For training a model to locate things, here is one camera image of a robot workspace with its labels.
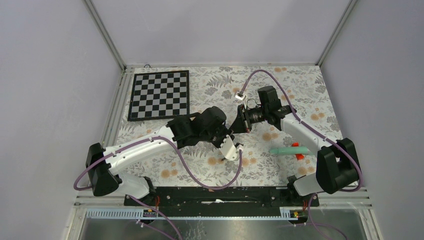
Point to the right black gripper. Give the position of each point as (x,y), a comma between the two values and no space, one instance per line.
(241,124)

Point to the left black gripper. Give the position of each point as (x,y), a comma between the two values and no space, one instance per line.
(225,131)

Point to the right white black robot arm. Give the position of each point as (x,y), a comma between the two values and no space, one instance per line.
(337,163)

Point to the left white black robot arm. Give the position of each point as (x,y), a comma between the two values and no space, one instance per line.
(106,166)

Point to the teal cylindrical tool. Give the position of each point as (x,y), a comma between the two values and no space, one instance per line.
(290,150)

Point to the orange plastic piece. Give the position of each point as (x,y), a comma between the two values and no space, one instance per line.
(299,156)

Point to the black white checkerboard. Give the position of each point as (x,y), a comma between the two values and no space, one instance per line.
(159,95)

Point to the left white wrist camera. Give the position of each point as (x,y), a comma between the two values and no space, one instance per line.
(230,150)

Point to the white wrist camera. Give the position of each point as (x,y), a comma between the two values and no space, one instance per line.
(240,97)
(230,150)

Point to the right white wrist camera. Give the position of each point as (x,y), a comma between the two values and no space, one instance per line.
(240,97)

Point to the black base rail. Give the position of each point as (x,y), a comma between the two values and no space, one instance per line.
(236,197)

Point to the slotted cable duct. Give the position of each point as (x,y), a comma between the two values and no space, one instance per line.
(209,212)

